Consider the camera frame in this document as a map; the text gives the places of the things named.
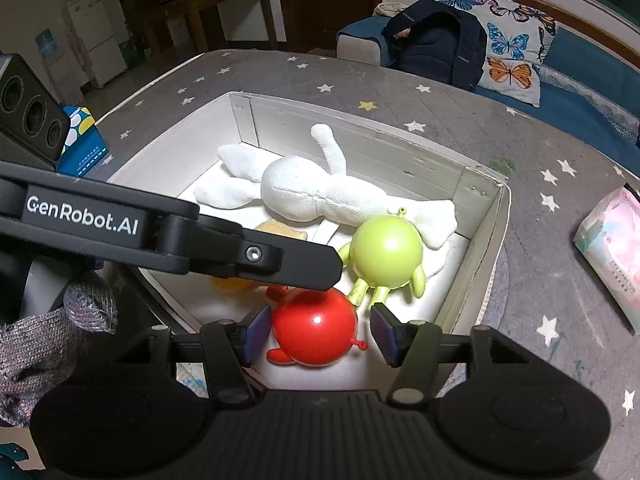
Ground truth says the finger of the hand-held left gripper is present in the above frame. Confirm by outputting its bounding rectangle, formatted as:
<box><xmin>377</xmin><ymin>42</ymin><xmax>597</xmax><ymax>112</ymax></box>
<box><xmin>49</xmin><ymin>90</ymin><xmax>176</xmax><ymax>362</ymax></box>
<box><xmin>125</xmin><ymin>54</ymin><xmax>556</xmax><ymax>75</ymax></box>
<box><xmin>161</xmin><ymin>215</ymin><xmax>346</xmax><ymax>291</ymax></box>

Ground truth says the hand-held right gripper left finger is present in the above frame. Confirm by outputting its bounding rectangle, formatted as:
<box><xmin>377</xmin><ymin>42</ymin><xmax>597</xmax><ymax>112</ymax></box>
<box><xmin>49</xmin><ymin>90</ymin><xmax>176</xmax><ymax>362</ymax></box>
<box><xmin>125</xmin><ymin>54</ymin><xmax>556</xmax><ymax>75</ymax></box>
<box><xmin>117</xmin><ymin>305</ymin><xmax>273</xmax><ymax>407</ymax></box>

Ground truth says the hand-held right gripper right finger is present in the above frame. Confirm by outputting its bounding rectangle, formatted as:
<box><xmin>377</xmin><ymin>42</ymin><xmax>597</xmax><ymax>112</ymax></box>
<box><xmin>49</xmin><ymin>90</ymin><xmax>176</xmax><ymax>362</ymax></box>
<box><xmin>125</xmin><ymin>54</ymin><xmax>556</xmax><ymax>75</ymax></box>
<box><xmin>370</xmin><ymin>304</ymin><xmax>551</xmax><ymax>407</ymax></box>

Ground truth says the beige peanut toy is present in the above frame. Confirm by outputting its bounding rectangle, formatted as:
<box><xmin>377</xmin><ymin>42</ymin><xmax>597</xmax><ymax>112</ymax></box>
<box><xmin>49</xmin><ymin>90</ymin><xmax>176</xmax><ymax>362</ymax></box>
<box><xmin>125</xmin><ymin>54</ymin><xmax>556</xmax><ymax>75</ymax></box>
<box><xmin>210</xmin><ymin>219</ymin><xmax>309</xmax><ymax>294</ymax></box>

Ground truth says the red round toy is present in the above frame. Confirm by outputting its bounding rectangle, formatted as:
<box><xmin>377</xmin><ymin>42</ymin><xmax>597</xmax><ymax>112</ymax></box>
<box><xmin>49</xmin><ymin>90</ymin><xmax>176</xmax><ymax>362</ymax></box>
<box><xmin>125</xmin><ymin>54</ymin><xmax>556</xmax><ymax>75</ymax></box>
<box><xmin>265</xmin><ymin>284</ymin><xmax>369</xmax><ymax>367</ymax></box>

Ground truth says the white plush rabbit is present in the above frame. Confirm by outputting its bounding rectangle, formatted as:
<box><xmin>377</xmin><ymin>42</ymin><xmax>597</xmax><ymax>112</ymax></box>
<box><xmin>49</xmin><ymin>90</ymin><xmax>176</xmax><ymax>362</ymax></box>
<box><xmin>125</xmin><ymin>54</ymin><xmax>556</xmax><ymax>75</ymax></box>
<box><xmin>194</xmin><ymin>124</ymin><xmax>458</xmax><ymax>251</ymax></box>

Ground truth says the green round toy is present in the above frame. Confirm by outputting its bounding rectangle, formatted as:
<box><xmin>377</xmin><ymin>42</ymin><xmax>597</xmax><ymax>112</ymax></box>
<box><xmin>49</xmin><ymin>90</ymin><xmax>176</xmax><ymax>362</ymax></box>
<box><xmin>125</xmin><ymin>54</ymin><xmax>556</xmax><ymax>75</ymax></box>
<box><xmin>337</xmin><ymin>207</ymin><xmax>429</xmax><ymax>307</ymax></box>

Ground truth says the white cardboard box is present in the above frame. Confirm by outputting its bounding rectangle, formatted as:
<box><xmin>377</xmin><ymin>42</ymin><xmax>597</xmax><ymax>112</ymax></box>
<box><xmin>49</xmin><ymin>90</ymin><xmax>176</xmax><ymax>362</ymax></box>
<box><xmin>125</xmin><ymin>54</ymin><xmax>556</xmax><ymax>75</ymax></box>
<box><xmin>107</xmin><ymin>91</ymin><xmax>512</xmax><ymax>392</ymax></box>

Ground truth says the person's left hand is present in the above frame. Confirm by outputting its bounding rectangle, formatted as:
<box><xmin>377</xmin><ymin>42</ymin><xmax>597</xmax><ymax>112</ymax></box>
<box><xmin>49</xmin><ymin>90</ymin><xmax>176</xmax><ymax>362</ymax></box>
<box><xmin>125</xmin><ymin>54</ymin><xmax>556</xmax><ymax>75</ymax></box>
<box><xmin>0</xmin><ymin>274</ymin><xmax>119</xmax><ymax>428</ymax></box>

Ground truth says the blue box with dots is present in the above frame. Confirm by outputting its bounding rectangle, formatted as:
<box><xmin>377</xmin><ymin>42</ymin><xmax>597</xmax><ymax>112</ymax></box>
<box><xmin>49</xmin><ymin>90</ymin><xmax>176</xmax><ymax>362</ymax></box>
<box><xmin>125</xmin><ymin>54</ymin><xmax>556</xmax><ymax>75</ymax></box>
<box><xmin>56</xmin><ymin>105</ymin><xmax>109</xmax><ymax>177</ymax></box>

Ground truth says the water dispenser with blue bottle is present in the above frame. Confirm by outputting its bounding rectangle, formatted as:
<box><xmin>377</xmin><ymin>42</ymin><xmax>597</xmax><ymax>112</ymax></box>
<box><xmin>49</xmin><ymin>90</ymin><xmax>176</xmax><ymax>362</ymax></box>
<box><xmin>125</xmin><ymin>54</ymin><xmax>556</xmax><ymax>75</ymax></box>
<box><xmin>34</xmin><ymin>27</ymin><xmax>84</xmax><ymax>107</ymax></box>

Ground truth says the white refrigerator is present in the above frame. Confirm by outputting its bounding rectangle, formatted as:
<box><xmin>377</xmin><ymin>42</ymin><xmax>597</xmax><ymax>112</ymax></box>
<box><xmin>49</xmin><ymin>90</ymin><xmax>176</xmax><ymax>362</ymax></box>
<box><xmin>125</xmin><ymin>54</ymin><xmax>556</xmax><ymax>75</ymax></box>
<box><xmin>66</xmin><ymin>0</ymin><xmax>129</xmax><ymax>89</ymax></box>

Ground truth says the grey star-printed mattress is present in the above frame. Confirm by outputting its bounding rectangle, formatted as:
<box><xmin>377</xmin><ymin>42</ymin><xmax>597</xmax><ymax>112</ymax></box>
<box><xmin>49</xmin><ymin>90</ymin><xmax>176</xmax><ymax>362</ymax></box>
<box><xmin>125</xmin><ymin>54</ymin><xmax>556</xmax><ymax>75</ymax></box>
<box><xmin>95</xmin><ymin>49</ymin><xmax>640</xmax><ymax>480</ymax></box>

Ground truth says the pink tissue packet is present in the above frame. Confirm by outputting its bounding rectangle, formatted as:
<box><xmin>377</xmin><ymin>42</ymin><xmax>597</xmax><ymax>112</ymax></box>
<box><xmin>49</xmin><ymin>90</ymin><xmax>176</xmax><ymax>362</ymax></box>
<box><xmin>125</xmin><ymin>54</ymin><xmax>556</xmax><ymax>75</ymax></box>
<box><xmin>574</xmin><ymin>185</ymin><xmax>640</xmax><ymax>335</ymax></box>

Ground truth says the wooden desk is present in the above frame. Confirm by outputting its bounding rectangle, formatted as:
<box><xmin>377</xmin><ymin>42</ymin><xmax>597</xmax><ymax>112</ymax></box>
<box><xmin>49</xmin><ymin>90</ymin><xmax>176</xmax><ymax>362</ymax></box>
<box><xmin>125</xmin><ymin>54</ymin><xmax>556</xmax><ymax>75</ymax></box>
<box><xmin>145</xmin><ymin>0</ymin><xmax>279</xmax><ymax>77</ymax></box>

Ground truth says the teal cloth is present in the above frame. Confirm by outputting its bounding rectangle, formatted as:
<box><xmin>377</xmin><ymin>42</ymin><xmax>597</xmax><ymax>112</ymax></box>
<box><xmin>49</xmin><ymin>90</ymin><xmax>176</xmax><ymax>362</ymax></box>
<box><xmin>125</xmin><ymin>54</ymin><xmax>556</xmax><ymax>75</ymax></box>
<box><xmin>0</xmin><ymin>440</ymin><xmax>32</xmax><ymax>480</ymax></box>

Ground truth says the dark blue backpack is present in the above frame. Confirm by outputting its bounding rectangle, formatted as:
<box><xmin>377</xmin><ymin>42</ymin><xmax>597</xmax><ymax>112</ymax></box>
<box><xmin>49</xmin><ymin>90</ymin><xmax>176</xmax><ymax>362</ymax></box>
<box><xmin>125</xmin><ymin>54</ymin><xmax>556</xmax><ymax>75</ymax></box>
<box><xmin>381</xmin><ymin>0</ymin><xmax>489</xmax><ymax>92</ymax></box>

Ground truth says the brown wooden door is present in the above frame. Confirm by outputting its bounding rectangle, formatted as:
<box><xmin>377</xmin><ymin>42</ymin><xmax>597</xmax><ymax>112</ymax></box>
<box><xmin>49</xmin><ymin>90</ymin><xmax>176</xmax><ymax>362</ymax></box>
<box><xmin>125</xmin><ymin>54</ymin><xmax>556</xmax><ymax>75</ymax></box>
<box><xmin>274</xmin><ymin>0</ymin><xmax>387</xmax><ymax>55</ymax></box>

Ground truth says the butterfly print pillow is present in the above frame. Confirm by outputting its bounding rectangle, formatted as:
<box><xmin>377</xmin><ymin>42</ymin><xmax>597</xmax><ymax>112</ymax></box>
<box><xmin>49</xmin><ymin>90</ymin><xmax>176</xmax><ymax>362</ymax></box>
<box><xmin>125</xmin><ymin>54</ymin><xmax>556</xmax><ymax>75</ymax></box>
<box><xmin>432</xmin><ymin>0</ymin><xmax>558</xmax><ymax>107</ymax></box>

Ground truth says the blue sofa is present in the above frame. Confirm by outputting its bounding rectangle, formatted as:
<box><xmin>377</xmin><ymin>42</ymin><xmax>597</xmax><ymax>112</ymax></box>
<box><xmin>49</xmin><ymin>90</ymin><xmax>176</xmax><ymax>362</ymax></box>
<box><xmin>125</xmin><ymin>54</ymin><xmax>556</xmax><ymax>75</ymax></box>
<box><xmin>336</xmin><ymin>14</ymin><xmax>640</xmax><ymax>162</ymax></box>

